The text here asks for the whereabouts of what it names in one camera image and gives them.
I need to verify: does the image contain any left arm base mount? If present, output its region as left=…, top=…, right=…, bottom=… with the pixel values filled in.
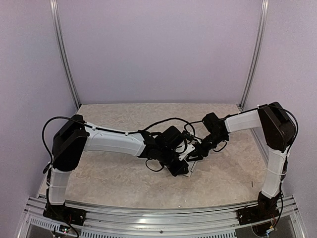
left=43, top=205, right=87, bottom=226

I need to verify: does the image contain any aluminium frame post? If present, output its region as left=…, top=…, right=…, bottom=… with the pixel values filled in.
left=239, top=0, right=269, bottom=110
left=49, top=0, right=81, bottom=110

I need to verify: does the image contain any left aluminium frame post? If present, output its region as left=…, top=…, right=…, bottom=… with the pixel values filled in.
left=49, top=0, right=81, bottom=110

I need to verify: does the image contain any white paper box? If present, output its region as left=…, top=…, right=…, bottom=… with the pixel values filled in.
left=184, top=140, right=200, bottom=177

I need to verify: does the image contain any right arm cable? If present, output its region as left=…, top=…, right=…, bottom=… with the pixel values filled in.
left=184, top=104, right=300, bottom=154

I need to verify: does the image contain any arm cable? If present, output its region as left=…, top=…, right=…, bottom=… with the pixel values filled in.
left=184, top=104, right=300, bottom=154
left=41, top=116, right=196, bottom=174

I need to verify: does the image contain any front aluminium rail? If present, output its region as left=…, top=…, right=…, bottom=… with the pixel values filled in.
left=15, top=196, right=308, bottom=238

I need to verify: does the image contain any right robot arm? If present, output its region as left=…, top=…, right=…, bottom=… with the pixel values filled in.
left=187, top=102, right=298, bottom=220

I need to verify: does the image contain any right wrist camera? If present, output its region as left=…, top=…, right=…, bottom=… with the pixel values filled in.
left=182, top=130, right=200, bottom=142

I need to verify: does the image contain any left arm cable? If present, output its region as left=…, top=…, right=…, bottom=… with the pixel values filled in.
left=41, top=116, right=196, bottom=174

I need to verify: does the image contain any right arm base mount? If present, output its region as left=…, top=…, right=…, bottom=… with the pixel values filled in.
left=236, top=205, right=280, bottom=225

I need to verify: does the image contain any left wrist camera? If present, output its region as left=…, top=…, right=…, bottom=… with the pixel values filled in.
left=173, top=139, right=195, bottom=161

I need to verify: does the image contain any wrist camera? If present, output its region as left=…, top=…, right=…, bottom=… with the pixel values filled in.
left=182, top=130, right=200, bottom=142
left=173, top=139, right=195, bottom=161

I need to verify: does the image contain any right aluminium frame post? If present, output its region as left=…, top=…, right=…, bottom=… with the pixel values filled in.
left=239, top=0, right=269, bottom=110

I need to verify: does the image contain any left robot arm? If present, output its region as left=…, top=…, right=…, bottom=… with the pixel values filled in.
left=43, top=115, right=194, bottom=221

